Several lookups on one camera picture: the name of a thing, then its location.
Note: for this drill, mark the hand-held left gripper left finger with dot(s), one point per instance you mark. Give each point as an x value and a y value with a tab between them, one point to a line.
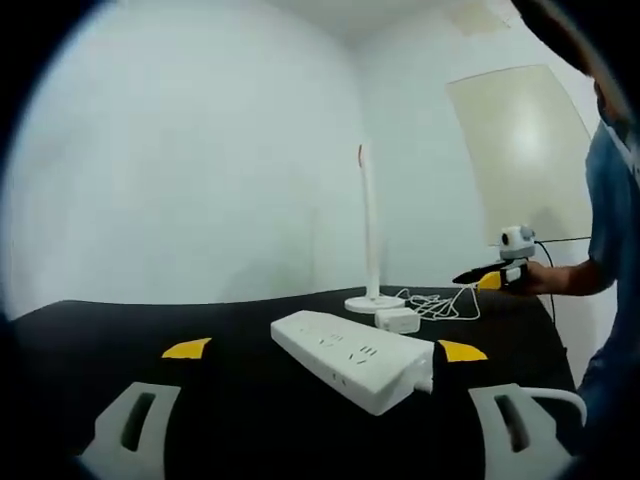
112	425

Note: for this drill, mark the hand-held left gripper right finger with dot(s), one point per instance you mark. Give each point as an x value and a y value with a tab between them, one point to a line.
537	430

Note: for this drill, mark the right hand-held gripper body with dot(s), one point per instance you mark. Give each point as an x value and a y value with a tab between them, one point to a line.
515	245

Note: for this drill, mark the white desk lamp plug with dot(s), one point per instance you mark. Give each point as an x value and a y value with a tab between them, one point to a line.
398	320

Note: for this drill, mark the white desk lamp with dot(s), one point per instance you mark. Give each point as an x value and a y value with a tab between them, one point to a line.
371	260

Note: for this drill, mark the white power strip socket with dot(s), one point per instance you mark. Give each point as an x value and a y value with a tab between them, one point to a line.
345	357

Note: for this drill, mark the beige board panel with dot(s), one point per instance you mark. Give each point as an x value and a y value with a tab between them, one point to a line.
530	150

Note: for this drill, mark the person's blue-shirted torso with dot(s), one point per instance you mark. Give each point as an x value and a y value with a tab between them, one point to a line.
612	240

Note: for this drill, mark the person's head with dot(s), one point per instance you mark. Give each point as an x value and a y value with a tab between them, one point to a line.
595	50

